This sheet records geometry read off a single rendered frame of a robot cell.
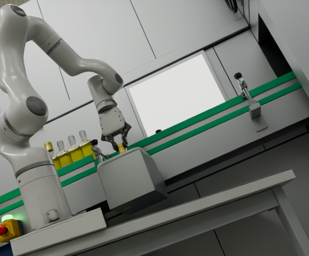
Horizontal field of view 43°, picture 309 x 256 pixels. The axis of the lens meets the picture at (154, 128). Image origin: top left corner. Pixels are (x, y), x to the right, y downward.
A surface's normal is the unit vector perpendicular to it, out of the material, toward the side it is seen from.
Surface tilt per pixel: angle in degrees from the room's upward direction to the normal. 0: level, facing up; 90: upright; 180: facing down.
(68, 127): 90
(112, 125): 95
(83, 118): 90
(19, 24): 129
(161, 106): 90
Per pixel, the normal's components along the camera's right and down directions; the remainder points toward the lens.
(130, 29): -0.25, -0.29
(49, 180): 0.56, -0.47
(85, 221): 0.25, -0.46
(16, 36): 0.71, 0.14
